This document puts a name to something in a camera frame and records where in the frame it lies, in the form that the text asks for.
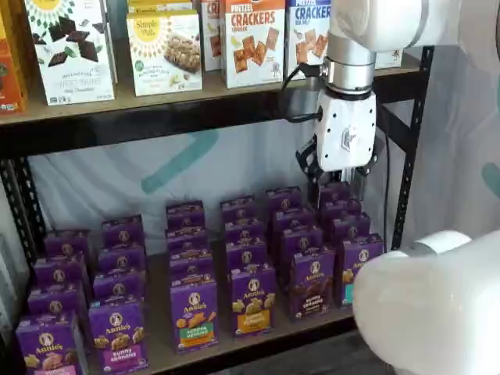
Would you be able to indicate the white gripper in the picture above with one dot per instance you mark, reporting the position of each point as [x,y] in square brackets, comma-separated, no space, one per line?
[345,129]

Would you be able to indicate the purple Annie's box brown patch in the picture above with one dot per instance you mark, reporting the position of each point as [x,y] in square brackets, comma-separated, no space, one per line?
[293,219]
[312,285]
[283,199]
[301,240]

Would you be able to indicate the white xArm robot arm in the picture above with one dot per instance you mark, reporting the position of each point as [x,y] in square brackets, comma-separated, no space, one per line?
[422,304]

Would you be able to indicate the purple Annie's box teal patch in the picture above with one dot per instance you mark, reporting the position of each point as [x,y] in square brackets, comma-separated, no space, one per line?
[351,226]
[353,261]
[341,209]
[334,192]

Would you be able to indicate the purple Annie's box orange patch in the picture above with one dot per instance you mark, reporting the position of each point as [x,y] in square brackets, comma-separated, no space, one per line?
[243,229]
[253,301]
[237,209]
[246,254]

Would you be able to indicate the blue pretzel crackers sea salt box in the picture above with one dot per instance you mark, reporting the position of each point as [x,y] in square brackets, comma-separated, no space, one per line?
[306,35]

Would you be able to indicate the pretzel crackers cheddar box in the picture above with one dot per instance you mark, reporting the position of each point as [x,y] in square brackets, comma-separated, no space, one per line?
[254,43]
[212,35]

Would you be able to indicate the purple Annie's box green patch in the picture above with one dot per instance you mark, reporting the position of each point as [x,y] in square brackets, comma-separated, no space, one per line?
[186,233]
[189,250]
[191,269]
[185,214]
[194,316]

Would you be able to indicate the wooden shelf board with crackers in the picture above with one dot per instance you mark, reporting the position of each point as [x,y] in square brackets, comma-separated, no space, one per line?
[176,103]

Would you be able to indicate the Simple Mills almond bar box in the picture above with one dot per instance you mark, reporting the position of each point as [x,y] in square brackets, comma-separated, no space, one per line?
[160,6]
[164,54]

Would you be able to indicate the wooden shelf board with purple boxes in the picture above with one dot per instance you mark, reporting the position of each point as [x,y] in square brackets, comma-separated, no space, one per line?
[156,281]

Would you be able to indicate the purple Annie's box magenta patch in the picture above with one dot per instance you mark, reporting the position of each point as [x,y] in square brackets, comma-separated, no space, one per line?
[117,336]
[121,259]
[117,287]
[123,232]

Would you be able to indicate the purple Annie's box pink patch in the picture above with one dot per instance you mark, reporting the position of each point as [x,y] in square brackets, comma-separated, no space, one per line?
[54,301]
[66,244]
[58,271]
[48,343]

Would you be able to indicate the white Sweet Thins box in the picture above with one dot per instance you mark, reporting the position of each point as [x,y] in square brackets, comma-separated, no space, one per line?
[70,58]

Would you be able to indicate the orange snack box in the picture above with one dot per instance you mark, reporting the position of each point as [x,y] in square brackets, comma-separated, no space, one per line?
[11,58]

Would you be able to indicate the white backdrop cloth teal print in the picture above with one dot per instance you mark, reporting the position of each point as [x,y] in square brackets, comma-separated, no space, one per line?
[117,183]

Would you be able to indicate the black metal shelf frame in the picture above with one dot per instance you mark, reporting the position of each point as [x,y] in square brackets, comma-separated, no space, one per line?
[156,129]

